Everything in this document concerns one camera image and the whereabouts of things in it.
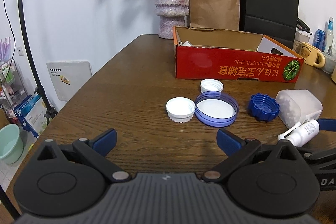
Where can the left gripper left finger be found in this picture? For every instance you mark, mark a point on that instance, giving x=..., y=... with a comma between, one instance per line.
x=83, y=160

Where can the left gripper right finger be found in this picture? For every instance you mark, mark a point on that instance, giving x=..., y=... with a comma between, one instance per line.
x=250, y=161

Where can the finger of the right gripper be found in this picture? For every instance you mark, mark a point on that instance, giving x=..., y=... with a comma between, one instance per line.
x=327, y=124

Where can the light blue wide lid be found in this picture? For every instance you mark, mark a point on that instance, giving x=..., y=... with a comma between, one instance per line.
x=216, y=109

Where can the white round lid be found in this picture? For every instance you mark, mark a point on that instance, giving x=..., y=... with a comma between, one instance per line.
x=180, y=109

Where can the white spray bottle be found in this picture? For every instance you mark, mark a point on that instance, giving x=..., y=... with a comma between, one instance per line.
x=300, y=134

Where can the clear rectangular plastic container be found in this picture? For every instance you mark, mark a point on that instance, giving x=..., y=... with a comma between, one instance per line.
x=298, y=106

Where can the dark blue ridged cap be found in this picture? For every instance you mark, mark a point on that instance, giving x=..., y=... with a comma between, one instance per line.
x=263, y=107

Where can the yellow bear mug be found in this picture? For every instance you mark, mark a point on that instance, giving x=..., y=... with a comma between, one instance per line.
x=312, y=56

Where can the small white ridged cap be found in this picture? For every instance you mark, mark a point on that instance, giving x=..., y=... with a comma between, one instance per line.
x=211, y=85

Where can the blue white package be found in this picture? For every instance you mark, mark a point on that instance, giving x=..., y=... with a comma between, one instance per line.
x=31, y=114

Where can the mint green bucket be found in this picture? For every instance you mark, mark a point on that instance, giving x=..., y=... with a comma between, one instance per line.
x=11, y=144

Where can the blue drink can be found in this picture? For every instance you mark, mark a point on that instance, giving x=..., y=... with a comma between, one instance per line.
x=319, y=40

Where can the clear glass bottle blue cap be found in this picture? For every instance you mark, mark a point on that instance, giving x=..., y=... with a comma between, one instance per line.
x=329, y=37

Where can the red pumpkin cardboard box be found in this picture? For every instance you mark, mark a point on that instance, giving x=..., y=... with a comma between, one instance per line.
x=221, y=54

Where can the white charger block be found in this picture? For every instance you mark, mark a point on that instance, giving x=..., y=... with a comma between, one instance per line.
x=187, y=44

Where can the black paper bag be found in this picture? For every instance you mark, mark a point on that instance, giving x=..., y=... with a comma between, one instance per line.
x=274, y=18

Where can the brown paper bag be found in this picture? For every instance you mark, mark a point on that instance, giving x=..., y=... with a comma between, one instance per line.
x=217, y=14

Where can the mottled purple ceramic vase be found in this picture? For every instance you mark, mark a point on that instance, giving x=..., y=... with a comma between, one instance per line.
x=172, y=13

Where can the wire storage rack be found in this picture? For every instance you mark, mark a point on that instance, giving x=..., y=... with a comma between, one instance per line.
x=13, y=91

